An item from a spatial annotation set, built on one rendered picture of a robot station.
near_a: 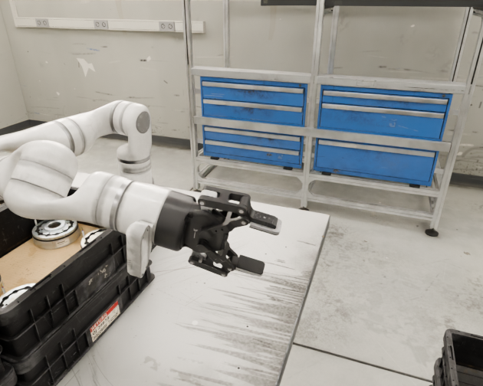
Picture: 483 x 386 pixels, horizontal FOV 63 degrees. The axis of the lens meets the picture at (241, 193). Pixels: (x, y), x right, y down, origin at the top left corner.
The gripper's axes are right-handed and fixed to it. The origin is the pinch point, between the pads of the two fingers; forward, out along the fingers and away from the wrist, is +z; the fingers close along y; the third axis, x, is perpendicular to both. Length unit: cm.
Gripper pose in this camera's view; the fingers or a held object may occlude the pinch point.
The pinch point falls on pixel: (267, 249)
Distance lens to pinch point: 51.5
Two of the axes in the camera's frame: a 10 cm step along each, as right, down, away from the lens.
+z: 9.6, 2.9, -0.3
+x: -2.2, 6.6, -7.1
